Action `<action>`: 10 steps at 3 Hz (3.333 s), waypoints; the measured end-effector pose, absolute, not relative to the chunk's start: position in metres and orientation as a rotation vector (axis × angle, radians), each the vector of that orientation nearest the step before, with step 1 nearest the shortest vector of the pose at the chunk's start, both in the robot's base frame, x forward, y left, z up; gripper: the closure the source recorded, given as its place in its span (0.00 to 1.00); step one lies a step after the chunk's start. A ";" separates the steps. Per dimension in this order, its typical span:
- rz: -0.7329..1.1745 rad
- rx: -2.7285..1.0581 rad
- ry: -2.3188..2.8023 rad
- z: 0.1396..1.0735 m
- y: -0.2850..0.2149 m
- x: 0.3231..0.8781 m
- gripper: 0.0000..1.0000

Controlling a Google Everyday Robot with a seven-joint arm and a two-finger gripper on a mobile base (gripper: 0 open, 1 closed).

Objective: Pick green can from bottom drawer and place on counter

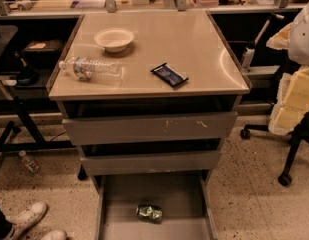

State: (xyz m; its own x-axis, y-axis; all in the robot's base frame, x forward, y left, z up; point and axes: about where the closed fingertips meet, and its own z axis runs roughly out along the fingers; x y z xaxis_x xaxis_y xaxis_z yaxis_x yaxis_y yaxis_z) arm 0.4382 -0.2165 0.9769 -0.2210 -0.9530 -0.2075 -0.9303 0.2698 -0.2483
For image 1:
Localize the middle grey drawer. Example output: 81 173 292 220
81 151 220 176

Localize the black table frame left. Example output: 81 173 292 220
0 24 75 178

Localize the water bottle on floor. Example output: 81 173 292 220
18 150 40 173

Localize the bottom grey drawer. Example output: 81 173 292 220
95 171 217 240

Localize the crushed green can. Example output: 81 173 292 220
136 204 163 224

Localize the grey drawer cabinet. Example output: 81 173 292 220
46 10 252 240

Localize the dark blue snack wrapper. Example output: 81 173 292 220
151 63 188 87

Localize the top grey drawer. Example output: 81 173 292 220
63 112 237 145

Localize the white sneaker lower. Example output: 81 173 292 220
41 230 67 240

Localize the black office chair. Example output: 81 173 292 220
239 105 309 187

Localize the grey drawer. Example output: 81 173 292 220
63 112 237 145
81 151 220 176
95 171 217 240

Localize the clear plastic water bottle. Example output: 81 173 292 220
59 57 122 80

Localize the white paper bowl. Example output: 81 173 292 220
94 28 134 53

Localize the white handled tool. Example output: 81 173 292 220
241 13 284 73

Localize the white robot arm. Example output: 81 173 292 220
266 2 309 136

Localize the black box under desk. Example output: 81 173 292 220
22 39 64 63

